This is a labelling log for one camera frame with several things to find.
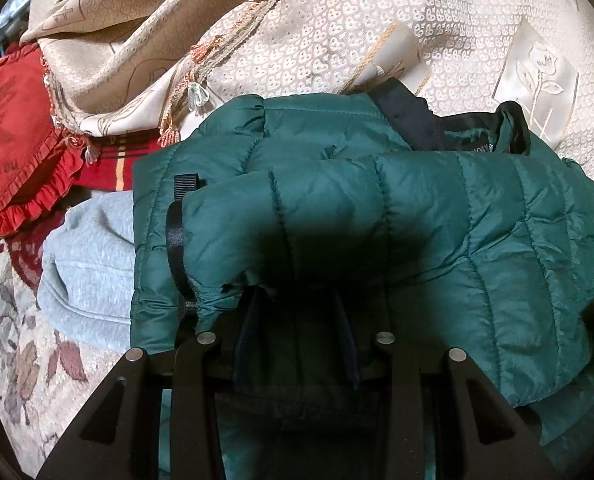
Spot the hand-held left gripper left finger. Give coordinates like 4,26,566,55
36,294,264,480

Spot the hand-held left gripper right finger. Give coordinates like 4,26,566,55
333,292,562,480

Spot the green puffer jacket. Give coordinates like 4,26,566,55
127,85,594,480

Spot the grey sweatshirt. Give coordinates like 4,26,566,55
38,191,138,356

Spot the floral quilted bedspread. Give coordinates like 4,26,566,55
0,210,132,476

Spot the red heart-shaped frilled pillow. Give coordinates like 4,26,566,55
0,42,85,238

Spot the beige patterned curtain cloth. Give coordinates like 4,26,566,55
19,0,594,181

